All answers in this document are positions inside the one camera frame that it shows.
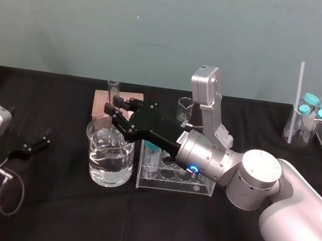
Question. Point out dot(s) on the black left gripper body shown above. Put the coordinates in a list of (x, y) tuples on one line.
[(12, 145)]

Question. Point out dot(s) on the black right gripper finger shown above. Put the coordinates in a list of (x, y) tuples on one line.
[(121, 119), (127, 104)]

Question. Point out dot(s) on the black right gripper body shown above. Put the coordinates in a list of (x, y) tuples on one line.
[(151, 126)]

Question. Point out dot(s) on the clear glass test tube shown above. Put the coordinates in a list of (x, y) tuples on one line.
[(113, 90)]

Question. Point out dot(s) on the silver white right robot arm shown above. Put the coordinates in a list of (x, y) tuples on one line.
[(260, 178)]

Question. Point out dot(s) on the small empty glass beaker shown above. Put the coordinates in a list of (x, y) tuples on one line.
[(184, 111)]

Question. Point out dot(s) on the large glass beaker with water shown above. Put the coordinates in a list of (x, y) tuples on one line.
[(107, 164)]

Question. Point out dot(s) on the clear acrylic test tube rack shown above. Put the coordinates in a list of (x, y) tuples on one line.
[(170, 184)]

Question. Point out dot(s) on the pale pink wooden block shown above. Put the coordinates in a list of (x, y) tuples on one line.
[(100, 103)]

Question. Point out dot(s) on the black table cloth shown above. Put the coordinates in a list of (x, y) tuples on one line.
[(146, 228)]

